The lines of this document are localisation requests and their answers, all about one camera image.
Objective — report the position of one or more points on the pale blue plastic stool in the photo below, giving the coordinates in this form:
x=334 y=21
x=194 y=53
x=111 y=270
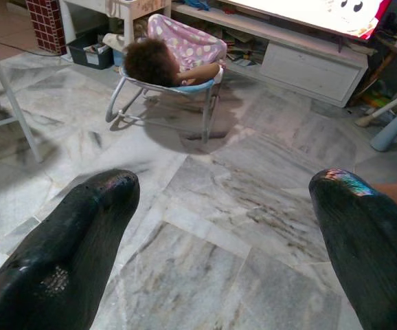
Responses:
x=396 y=123

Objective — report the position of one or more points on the curly haired child in pink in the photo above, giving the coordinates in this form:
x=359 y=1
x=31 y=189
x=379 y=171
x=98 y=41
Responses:
x=150 y=62

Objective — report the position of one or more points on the red tiled pillar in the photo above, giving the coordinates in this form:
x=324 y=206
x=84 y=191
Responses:
x=45 y=24

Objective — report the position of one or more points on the white chair frame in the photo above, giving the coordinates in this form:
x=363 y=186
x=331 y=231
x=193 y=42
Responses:
x=13 y=99

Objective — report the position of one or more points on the pale wooden stick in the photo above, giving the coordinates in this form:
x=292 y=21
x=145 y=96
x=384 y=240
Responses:
x=387 y=106

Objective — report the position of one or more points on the white side table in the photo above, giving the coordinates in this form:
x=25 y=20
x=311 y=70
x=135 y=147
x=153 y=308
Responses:
x=66 y=20

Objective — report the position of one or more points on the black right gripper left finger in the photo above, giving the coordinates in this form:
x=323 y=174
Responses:
x=64 y=247

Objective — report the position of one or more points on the black storage bin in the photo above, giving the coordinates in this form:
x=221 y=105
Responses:
x=78 y=56

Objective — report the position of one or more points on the flat screen television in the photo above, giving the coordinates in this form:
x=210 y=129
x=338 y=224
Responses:
x=305 y=10

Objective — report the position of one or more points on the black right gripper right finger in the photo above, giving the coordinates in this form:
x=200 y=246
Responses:
x=373 y=254

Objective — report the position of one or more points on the white TV cabinet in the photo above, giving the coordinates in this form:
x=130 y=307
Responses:
x=308 y=68

